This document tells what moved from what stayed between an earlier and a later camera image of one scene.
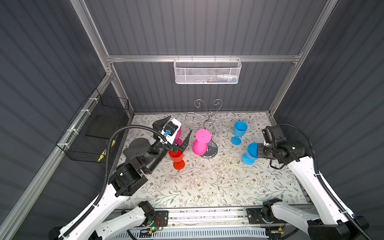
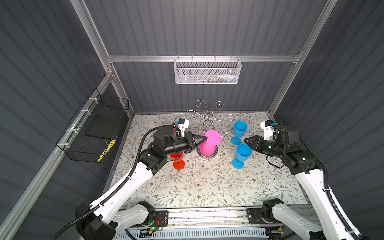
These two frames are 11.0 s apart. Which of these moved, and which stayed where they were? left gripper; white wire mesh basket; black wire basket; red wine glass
Moved: left gripper
Stayed: black wire basket; white wire mesh basket; red wine glass
